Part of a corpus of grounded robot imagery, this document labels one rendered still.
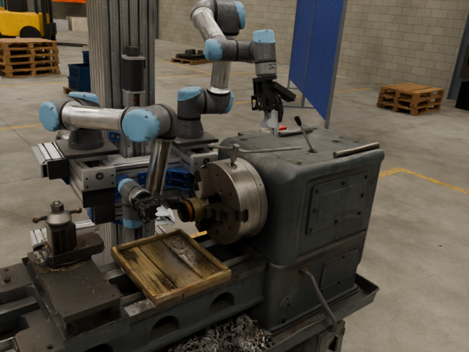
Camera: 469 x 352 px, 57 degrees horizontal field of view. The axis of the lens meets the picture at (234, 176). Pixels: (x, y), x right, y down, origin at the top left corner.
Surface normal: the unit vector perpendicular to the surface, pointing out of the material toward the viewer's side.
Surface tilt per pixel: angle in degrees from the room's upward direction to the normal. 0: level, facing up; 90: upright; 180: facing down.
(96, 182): 90
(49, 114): 91
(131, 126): 89
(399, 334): 0
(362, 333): 0
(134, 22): 90
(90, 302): 0
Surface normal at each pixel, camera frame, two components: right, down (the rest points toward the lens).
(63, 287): 0.07, -0.93
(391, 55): -0.77, 0.18
